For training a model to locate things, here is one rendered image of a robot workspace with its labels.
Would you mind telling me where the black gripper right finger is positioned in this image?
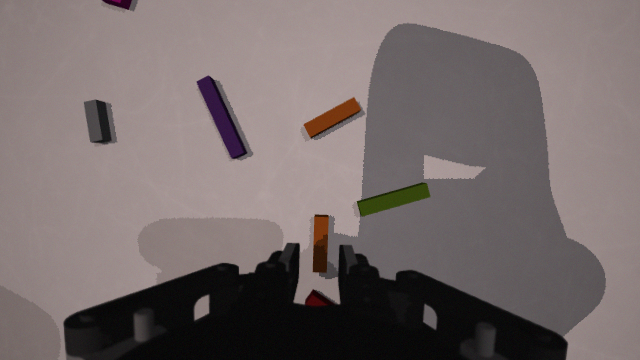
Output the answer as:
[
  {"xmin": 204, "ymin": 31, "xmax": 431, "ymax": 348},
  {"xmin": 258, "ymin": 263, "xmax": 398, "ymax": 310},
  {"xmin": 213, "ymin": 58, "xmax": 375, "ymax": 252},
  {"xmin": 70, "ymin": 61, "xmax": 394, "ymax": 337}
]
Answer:
[{"xmin": 338, "ymin": 245, "xmax": 568, "ymax": 360}]

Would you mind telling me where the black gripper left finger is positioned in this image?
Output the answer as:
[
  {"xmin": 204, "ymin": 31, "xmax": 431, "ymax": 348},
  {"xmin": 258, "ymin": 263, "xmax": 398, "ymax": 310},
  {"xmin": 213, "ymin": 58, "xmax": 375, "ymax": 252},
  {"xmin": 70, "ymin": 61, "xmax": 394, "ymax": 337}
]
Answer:
[{"xmin": 63, "ymin": 243, "xmax": 300, "ymax": 360}]

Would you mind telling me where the orange rectangular rod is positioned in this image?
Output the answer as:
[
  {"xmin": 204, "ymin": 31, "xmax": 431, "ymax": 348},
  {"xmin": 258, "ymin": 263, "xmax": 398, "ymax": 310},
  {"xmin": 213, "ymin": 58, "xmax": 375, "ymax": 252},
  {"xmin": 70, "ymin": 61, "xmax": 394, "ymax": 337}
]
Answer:
[
  {"xmin": 313, "ymin": 214, "xmax": 329, "ymax": 273},
  {"xmin": 303, "ymin": 97, "xmax": 361, "ymax": 138}
]

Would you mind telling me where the olive green rectangular bar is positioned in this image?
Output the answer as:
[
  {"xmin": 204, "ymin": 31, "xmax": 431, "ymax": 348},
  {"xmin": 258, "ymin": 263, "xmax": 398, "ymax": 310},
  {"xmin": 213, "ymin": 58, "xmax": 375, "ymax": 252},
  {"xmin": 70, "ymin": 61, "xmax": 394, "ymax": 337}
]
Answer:
[{"xmin": 357, "ymin": 182, "xmax": 430, "ymax": 216}]

